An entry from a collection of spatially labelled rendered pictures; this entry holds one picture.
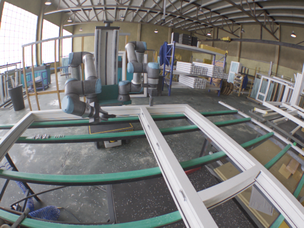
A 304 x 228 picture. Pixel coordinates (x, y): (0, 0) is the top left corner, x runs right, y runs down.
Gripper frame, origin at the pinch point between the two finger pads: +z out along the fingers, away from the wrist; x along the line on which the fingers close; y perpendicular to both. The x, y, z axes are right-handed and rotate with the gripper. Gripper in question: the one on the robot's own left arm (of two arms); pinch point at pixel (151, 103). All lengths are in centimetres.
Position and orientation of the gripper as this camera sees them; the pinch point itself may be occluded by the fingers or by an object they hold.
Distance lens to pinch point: 112.0
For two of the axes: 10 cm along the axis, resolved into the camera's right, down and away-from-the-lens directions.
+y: 9.6, -0.5, 2.7
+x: -2.6, -4.1, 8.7
